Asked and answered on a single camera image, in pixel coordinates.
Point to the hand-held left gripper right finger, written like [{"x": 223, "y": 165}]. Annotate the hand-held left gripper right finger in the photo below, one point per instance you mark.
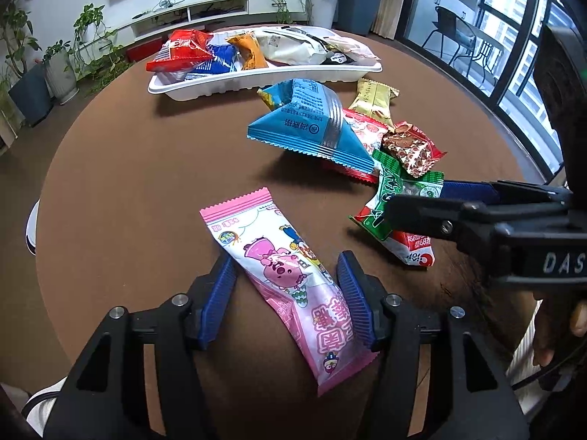
[{"x": 357, "y": 302}]

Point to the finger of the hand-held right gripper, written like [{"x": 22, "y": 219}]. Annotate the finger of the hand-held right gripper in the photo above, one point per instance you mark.
[
  {"x": 426, "y": 215},
  {"x": 467, "y": 191}
]

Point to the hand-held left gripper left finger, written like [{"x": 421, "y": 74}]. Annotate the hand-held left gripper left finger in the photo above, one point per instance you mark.
[{"x": 215, "y": 302}]

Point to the small red-white snack packet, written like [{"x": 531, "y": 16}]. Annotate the small red-white snack packet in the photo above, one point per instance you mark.
[{"x": 415, "y": 250}]

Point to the green snack packet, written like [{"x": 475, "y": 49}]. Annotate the green snack packet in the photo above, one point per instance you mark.
[{"x": 385, "y": 178}]

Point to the brown-red snack packet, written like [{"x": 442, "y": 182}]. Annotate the brown-red snack packet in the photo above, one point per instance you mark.
[{"x": 412, "y": 149}]

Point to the pink cartoon snack packet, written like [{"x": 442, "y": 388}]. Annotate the pink cartoon snack packet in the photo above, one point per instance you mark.
[{"x": 284, "y": 275}]

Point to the red-white round-print snack packet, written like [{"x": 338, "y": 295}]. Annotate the red-white round-print snack packet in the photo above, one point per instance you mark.
[{"x": 369, "y": 130}]

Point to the gold snack packet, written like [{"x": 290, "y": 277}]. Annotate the gold snack packet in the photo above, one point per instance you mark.
[{"x": 373, "y": 98}]

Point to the light blue snack packet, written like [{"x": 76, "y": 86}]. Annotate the light blue snack packet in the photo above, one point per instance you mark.
[{"x": 302, "y": 123}]

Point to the cream snack packet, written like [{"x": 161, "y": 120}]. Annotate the cream snack packet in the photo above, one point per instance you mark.
[{"x": 360, "y": 48}]

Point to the black snack packet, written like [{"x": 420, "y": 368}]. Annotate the black snack packet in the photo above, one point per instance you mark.
[{"x": 337, "y": 55}]

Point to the large white snack packet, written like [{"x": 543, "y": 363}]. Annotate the large white snack packet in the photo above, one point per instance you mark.
[{"x": 293, "y": 48}]

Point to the white plastic tray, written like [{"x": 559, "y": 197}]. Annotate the white plastic tray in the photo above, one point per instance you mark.
[{"x": 257, "y": 83}]

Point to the dark blue snack packet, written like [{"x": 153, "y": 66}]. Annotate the dark blue snack packet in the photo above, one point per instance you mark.
[{"x": 213, "y": 62}]

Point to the orange snack packet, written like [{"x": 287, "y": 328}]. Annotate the orange snack packet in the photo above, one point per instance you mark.
[{"x": 250, "y": 50}]

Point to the red snack packet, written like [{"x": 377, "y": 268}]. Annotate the red snack packet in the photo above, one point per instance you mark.
[{"x": 181, "y": 48}]

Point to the person's right hand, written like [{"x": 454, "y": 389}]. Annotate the person's right hand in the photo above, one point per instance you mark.
[{"x": 552, "y": 325}]

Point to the glass sliding door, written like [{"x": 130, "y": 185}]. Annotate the glass sliding door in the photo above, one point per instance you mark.
[{"x": 513, "y": 55}]

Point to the balcony table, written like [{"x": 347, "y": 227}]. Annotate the balcony table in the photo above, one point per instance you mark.
[{"x": 486, "y": 46}]

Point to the black balcony chair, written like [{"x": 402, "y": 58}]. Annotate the black balcony chair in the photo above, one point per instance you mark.
[{"x": 447, "y": 27}]

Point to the red storage box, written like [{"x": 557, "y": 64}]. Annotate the red storage box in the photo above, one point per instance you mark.
[{"x": 144, "y": 50}]

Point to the small plant in grey pot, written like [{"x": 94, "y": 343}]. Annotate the small plant in grey pot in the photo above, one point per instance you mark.
[{"x": 62, "y": 78}]

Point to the tall tree in blue pot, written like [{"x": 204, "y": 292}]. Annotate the tall tree in blue pot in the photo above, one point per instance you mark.
[{"x": 30, "y": 96}]

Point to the white television console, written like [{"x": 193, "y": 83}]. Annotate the white television console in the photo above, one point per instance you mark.
[{"x": 220, "y": 18}]

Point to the remote control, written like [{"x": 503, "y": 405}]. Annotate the remote control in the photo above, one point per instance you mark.
[{"x": 141, "y": 14}]

